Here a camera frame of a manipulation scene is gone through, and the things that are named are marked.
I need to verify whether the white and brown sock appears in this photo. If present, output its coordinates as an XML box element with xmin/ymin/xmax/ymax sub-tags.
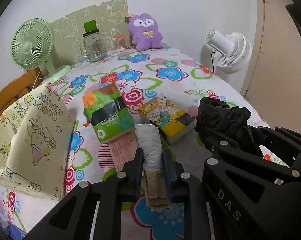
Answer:
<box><xmin>135</xmin><ymin>124</ymin><xmax>173</xmax><ymax>211</ymax></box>

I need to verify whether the black plastic bag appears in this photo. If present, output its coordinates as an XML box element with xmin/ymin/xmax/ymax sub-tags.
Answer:
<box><xmin>195</xmin><ymin>97</ymin><xmax>263</xmax><ymax>157</ymax></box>

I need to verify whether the pink paper slip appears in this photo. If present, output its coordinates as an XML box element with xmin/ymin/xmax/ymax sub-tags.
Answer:
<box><xmin>108</xmin><ymin>131</ymin><xmax>138</xmax><ymax>172</ymax></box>

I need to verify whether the green tissue pack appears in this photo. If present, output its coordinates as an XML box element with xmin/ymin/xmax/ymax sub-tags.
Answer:
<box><xmin>82</xmin><ymin>83</ymin><xmax>135</xmax><ymax>144</ymax></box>

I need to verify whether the white desk fan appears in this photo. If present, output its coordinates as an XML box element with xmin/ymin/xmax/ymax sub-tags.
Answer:
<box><xmin>205</xmin><ymin>29</ymin><xmax>252</xmax><ymax>74</ymax></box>

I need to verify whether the floral tablecloth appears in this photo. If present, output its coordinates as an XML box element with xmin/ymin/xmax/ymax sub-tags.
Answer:
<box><xmin>0</xmin><ymin>46</ymin><xmax>268</xmax><ymax>239</ymax></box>

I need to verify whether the yellow fabric storage box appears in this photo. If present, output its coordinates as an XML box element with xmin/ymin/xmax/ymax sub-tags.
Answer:
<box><xmin>0</xmin><ymin>83</ymin><xmax>74</xmax><ymax>200</ymax></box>

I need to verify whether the purple plush toy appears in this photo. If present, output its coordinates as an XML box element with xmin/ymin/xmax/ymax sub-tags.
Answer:
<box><xmin>128</xmin><ymin>13</ymin><xmax>163</xmax><ymax>51</ymax></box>

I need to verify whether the small cotton swab jar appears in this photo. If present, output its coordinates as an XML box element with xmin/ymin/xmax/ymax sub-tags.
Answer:
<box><xmin>112</xmin><ymin>34</ymin><xmax>126</xmax><ymax>53</ymax></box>

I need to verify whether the glass mason jar mug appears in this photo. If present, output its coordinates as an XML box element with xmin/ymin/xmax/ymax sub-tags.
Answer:
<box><xmin>83</xmin><ymin>29</ymin><xmax>106</xmax><ymax>63</ymax></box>

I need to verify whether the green cartoon backing board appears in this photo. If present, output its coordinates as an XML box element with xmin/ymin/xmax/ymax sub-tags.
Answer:
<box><xmin>51</xmin><ymin>0</ymin><xmax>131</xmax><ymax>68</ymax></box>

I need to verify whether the green jar straw cap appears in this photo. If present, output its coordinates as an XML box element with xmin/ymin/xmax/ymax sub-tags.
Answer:
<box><xmin>83</xmin><ymin>20</ymin><xmax>97</xmax><ymax>33</ymax></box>

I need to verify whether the green desk fan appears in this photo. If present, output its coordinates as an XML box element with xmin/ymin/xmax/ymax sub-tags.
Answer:
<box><xmin>10</xmin><ymin>18</ymin><xmax>72</xmax><ymax>84</ymax></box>

